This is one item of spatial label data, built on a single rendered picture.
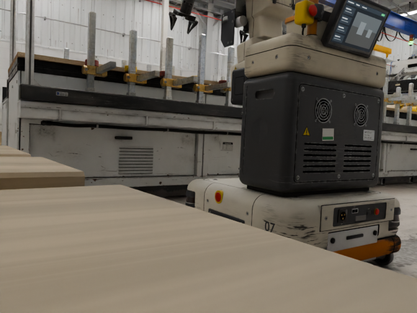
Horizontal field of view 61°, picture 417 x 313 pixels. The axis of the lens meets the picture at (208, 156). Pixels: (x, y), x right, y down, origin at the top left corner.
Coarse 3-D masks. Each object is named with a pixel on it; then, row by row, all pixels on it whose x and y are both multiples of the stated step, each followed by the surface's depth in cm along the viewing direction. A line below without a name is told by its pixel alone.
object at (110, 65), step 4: (104, 64) 192; (108, 64) 187; (112, 64) 184; (96, 68) 205; (100, 68) 199; (104, 68) 192; (108, 68) 189; (112, 68) 189; (96, 72) 205; (100, 72) 202; (104, 72) 201
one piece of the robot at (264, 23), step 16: (256, 0) 154; (272, 0) 147; (288, 0) 153; (256, 16) 155; (272, 16) 155; (288, 16) 156; (256, 32) 155; (272, 32) 156; (240, 48) 158; (240, 64) 158
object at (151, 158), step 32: (64, 64) 217; (160, 96) 253; (192, 96) 267; (224, 96) 283; (32, 128) 213; (64, 128) 222; (96, 128) 233; (64, 160) 224; (96, 160) 235; (128, 160) 246; (160, 160) 260; (192, 160) 275; (224, 160) 292; (384, 160) 413; (416, 160) 459; (160, 192) 261
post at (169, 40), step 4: (168, 40) 230; (172, 40) 231; (168, 44) 230; (172, 44) 231; (168, 48) 230; (172, 48) 232; (168, 52) 230; (172, 52) 232; (168, 56) 231; (172, 56) 232; (168, 60) 231; (172, 60) 232; (168, 64) 231; (172, 64) 232; (168, 68) 231; (168, 72) 231; (168, 76) 232; (164, 88) 234; (168, 88) 232; (164, 92) 234; (168, 92) 232
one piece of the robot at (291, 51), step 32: (256, 64) 124; (288, 64) 112; (320, 64) 118; (352, 64) 127; (384, 64) 138; (256, 96) 125; (288, 96) 112; (320, 96) 119; (352, 96) 128; (256, 128) 124; (288, 128) 113; (320, 128) 120; (352, 128) 130; (256, 160) 124; (288, 160) 113; (320, 160) 123; (352, 160) 133; (288, 192) 116; (320, 192) 127
